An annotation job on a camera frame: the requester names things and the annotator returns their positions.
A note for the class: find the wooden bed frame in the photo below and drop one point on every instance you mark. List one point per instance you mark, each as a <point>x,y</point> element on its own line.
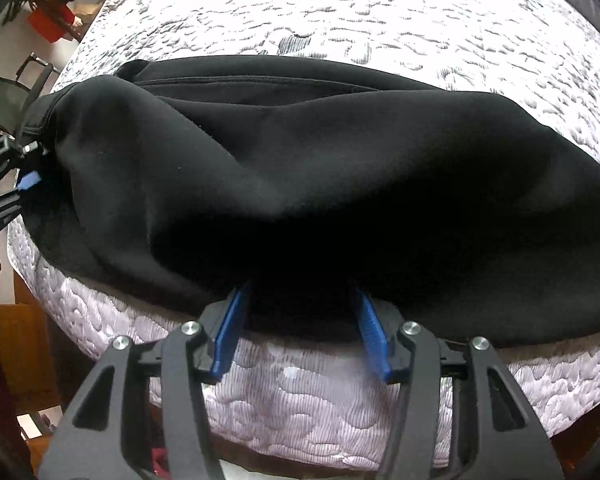
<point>30,350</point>

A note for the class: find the black pants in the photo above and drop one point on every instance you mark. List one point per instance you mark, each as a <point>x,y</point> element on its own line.
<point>305,185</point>

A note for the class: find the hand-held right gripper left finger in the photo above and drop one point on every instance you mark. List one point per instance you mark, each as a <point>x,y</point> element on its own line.
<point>227,332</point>

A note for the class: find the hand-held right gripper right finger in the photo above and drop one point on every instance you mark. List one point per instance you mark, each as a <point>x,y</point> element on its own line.
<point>372,335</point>

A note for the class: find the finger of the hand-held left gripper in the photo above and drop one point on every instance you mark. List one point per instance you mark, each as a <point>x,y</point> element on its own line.
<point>2,152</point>
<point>29,181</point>

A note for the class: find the white quilted mattress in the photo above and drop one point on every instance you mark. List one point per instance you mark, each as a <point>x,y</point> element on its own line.
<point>330,10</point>

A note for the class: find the dark folding chair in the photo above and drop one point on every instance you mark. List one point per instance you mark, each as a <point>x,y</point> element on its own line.
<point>5,95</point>

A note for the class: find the maroon clothing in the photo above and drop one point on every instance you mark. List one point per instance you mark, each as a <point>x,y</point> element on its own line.
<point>0,410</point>

